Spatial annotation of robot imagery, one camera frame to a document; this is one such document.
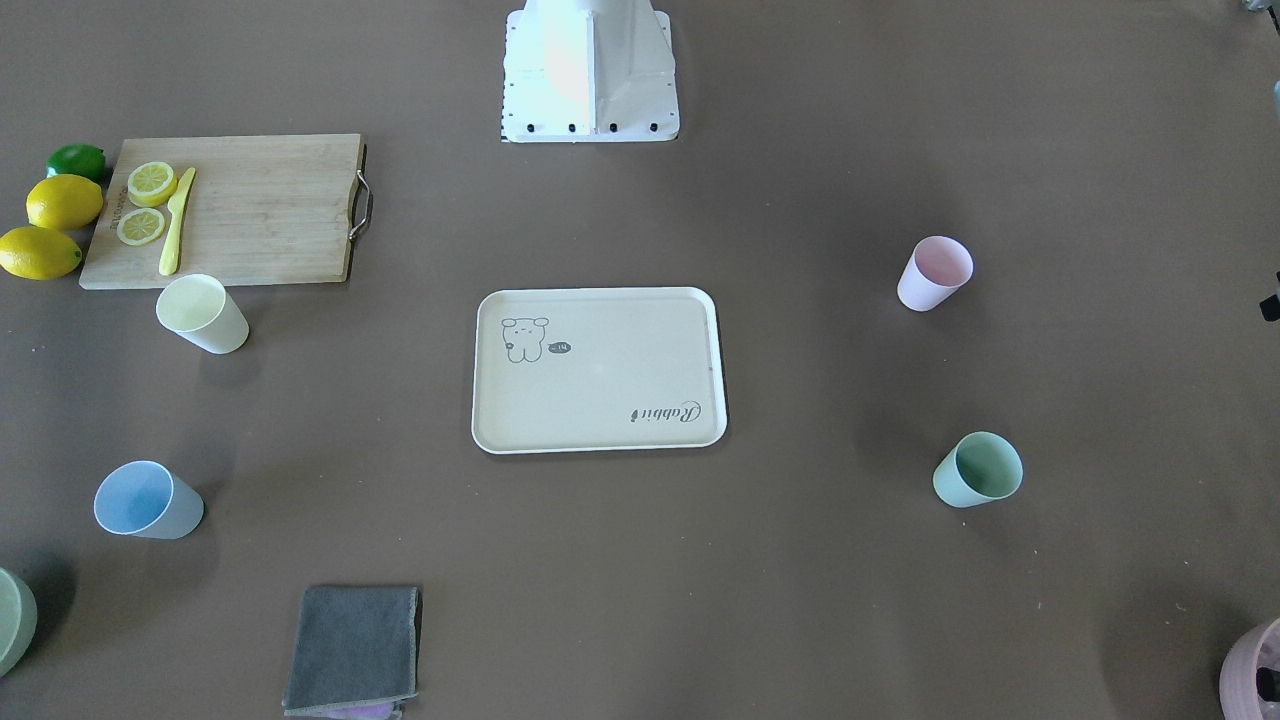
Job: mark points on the yellow plastic knife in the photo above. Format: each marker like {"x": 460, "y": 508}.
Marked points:
{"x": 176, "y": 204}

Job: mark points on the lemon slice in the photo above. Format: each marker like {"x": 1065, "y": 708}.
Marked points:
{"x": 151, "y": 184}
{"x": 141, "y": 226}

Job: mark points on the lemon slice lower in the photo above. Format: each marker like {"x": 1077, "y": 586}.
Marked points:
{"x": 141, "y": 226}

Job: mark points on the pale green bowl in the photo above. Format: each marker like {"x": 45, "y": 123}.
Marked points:
{"x": 19, "y": 616}

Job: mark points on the pink cup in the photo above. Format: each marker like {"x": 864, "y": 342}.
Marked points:
{"x": 937, "y": 267}

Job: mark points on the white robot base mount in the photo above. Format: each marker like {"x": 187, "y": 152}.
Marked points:
{"x": 589, "y": 71}

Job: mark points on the whole lemon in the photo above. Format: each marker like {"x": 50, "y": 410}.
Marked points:
{"x": 64, "y": 203}
{"x": 38, "y": 253}

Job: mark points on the grey folded cloth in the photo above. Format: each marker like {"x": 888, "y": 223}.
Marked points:
{"x": 355, "y": 652}

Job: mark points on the whole lemon upper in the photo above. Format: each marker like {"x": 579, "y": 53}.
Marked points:
{"x": 64, "y": 203}

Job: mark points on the lemon slice upper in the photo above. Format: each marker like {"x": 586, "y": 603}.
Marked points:
{"x": 151, "y": 184}

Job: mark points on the green lime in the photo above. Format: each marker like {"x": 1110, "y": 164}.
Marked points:
{"x": 77, "y": 159}

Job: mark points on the pale yellow cup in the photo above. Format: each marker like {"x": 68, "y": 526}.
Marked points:
{"x": 197, "y": 307}

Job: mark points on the green cup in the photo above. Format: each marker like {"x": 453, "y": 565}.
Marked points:
{"x": 983, "y": 467}

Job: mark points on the wooden cutting board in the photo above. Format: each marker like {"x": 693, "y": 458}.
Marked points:
{"x": 274, "y": 209}

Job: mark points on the cream rectangular tray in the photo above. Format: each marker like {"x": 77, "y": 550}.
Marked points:
{"x": 597, "y": 369}

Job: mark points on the pink mixing bowl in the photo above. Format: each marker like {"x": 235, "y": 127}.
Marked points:
{"x": 1248, "y": 678}

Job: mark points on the whole lemon lower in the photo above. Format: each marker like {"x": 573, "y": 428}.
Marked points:
{"x": 38, "y": 253}

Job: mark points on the blue cup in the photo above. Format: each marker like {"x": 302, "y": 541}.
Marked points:
{"x": 144, "y": 499}

